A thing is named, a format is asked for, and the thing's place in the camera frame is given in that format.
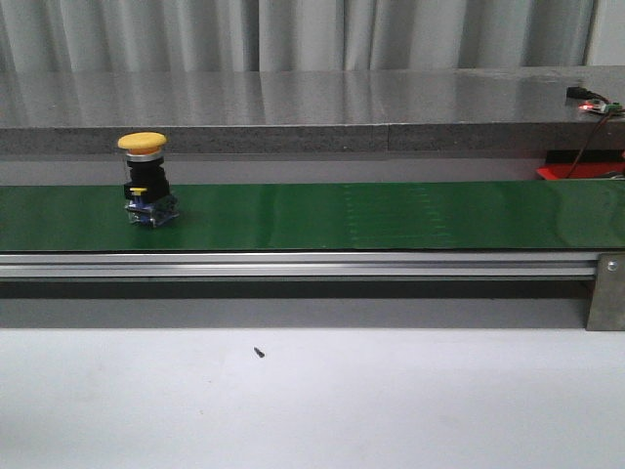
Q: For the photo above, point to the grey stone shelf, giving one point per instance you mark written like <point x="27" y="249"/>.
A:
<point x="308" y="111"/>

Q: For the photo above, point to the green conveyor belt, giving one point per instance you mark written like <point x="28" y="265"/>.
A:
<point x="519" y="215"/>

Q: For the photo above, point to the red plastic tray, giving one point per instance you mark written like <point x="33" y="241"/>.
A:
<point x="600" y="170"/>

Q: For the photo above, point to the black usb plug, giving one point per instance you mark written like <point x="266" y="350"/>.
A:
<point x="579" y="94"/>

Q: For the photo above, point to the small green circuit board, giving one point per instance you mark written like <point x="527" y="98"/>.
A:
<point x="601" y="107"/>

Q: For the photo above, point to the grey curtain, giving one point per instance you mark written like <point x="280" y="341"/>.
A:
<point x="76" y="36"/>

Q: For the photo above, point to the aluminium conveyor rail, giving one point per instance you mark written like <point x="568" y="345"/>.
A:
<point x="302" y="264"/>

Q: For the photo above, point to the steel conveyor bracket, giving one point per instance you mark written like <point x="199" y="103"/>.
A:
<point x="607" y="306"/>

